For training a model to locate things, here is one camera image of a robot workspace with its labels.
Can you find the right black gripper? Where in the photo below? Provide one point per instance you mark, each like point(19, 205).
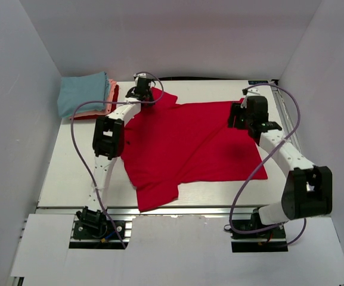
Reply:
point(236, 110)

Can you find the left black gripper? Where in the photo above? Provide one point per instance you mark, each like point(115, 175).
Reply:
point(151, 98)

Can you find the bright red t shirt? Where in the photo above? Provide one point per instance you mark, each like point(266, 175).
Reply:
point(169, 144)

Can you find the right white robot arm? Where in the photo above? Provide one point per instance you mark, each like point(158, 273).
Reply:
point(308, 190)

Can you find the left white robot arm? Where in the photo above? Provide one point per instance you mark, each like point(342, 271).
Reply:
point(109, 134)

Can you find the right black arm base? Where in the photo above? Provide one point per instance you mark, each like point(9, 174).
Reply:
point(270, 241)

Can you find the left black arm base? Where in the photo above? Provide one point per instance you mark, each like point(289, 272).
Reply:
point(93, 230)

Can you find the folded dark red t shirt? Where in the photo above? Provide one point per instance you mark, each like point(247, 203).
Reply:
point(113, 96)

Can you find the blue label sticker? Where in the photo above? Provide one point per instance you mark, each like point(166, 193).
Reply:
point(257, 82)

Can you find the folded pink t shirt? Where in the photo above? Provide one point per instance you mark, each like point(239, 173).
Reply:
point(111, 83)

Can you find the folded light blue t shirt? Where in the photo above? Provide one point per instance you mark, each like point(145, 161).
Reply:
point(75, 91)

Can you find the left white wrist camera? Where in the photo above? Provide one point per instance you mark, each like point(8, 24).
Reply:
point(137, 76)

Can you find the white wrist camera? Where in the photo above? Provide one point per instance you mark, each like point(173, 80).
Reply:
point(248, 92)
point(137, 76)

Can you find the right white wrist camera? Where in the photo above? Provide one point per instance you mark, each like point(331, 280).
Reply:
point(248, 92)

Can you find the aluminium table frame rail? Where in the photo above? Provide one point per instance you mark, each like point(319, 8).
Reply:
point(131, 211)

